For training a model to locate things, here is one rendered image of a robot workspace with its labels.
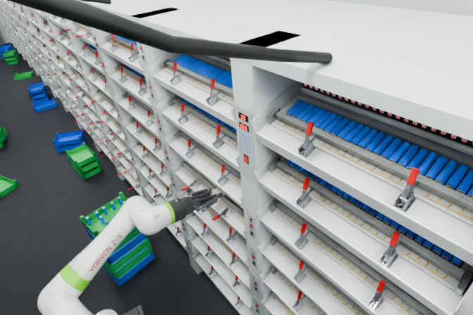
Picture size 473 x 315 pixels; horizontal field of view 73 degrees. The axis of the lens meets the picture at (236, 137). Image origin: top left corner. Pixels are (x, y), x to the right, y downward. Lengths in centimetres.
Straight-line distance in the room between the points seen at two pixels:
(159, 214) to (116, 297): 131
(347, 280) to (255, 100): 59
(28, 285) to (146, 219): 174
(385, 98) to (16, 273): 283
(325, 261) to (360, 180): 38
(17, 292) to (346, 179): 253
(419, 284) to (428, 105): 44
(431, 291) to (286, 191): 44
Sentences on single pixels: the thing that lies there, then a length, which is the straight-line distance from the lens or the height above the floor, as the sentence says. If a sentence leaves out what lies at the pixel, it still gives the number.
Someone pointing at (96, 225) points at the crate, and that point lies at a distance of 233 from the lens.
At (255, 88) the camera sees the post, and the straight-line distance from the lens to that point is 91.
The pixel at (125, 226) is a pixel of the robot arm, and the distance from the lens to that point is 141.
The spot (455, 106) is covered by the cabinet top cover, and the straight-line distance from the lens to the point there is 64.
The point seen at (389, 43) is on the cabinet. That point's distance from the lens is 93.
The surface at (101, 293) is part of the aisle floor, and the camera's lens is 260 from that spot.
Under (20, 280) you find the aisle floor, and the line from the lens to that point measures 299.
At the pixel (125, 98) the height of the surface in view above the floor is 114.
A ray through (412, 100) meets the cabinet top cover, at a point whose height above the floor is 174.
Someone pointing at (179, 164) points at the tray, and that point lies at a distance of 178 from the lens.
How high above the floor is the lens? 201
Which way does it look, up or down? 33 degrees down
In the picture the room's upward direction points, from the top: 5 degrees counter-clockwise
